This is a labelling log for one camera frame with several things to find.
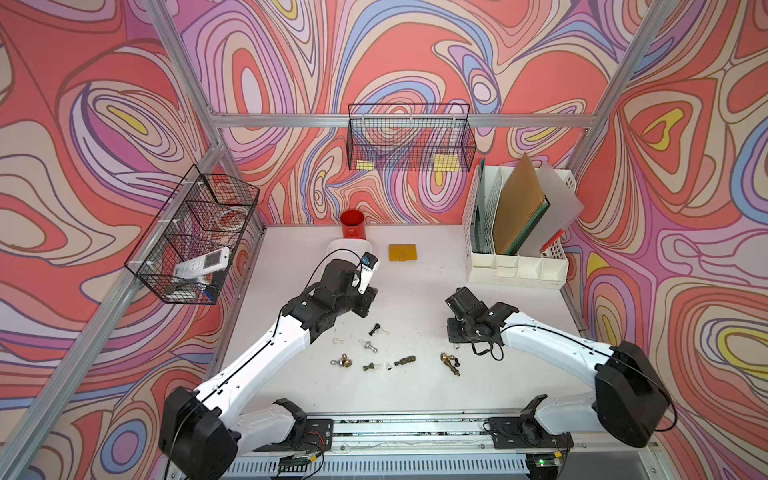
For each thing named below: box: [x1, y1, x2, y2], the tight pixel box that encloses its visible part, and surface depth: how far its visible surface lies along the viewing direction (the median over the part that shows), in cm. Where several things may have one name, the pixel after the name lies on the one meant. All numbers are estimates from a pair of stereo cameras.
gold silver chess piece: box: [330, 353, 353, 369], surface depth 86 cm
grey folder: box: [518, 162, 584, 257], surface depth 91 cm
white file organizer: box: [462, 164, 577, 290], surface depth 102 cm
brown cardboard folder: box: [493, 152, 544, 255], surface depth 99 cm
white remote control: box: [173, 247, 230, 279], surface depth 70 cm
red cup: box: [340, 209, 367, 240], surface depth 111 cm
